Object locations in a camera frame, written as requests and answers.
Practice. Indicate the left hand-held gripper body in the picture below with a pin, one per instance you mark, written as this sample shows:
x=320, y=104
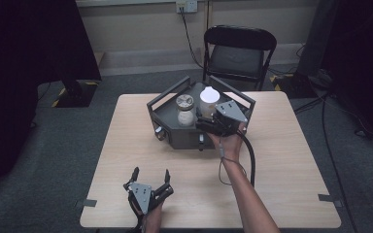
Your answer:
x=142, y=195

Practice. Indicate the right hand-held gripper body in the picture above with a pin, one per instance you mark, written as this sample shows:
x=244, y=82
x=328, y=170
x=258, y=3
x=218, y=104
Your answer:
x=230, y=115

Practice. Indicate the glass jar with white lid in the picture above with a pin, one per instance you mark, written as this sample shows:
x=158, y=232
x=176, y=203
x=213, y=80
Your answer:
x=210, y=97

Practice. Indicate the dark grey bin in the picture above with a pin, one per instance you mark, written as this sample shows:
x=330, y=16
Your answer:
x=168, y=116

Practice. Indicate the person's left hand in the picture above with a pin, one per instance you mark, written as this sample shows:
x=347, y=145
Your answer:
x=153, y=220

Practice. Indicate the person's right hand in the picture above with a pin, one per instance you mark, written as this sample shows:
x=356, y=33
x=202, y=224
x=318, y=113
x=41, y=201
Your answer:
x=230, y=145

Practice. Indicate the glass jar with patterned lid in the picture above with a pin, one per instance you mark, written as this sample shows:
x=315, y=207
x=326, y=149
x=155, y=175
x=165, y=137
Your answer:
x=185, y=111

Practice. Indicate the grey tape strip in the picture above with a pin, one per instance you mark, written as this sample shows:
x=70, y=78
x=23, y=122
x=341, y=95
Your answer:
x=90, y=203
x=329, y=199

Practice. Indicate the black folding chair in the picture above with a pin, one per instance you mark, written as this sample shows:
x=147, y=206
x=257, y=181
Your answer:
x=238, y=55

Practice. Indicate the black stand base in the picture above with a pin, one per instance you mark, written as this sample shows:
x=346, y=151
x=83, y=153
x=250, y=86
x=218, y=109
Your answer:
x=77, y=93
x=296, y=84

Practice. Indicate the dark curtain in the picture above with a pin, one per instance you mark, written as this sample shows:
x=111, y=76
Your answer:
x=22, y=64
x=362, y=58

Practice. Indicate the white wall outlet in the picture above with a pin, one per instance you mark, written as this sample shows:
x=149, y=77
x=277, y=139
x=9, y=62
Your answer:
x=186, y=6

